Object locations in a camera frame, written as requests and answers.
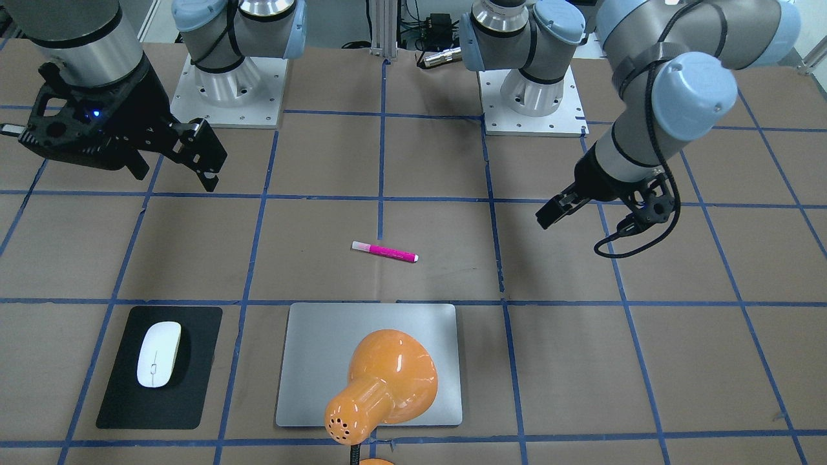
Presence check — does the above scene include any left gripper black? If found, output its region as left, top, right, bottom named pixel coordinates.
left=535, top=151, right=676, bottom=230

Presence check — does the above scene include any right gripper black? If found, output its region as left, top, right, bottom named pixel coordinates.
left=18, top=56, right=227, bottom=193

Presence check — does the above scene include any pink marker pen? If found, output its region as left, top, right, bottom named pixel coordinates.
left=351, top=241, right=419, bottom=263

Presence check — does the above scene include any white computer mouse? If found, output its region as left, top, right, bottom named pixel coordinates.
left=136, top=321, right=182, bottom=388

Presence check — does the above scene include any black mousepad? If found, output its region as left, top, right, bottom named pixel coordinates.
left=96, top=305, right=224, bottom=430

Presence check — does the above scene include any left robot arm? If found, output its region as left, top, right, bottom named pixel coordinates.
left=459, top=1, right=802, bottom=235

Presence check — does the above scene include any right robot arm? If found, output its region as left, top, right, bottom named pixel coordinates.
left=2, top=1, right=307, bottom=192

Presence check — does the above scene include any silver cylindrical flashlight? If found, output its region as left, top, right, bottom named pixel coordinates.
left=416, top=47, right=463, bottom=70

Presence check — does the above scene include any silver apple laptop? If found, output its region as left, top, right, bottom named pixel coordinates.
left=275, top=302, right=463, bottom=431

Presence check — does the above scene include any orange desk lamp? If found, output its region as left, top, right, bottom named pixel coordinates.
left=323, top=329, right=438, bottom=464

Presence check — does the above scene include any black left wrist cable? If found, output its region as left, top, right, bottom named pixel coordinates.
left=593, top=0, right=728, bottom=259

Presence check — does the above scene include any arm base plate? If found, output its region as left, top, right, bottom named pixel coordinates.
left=477, top=68, right=590, bottom=136
left=171, top=57, right=291, bottom=129

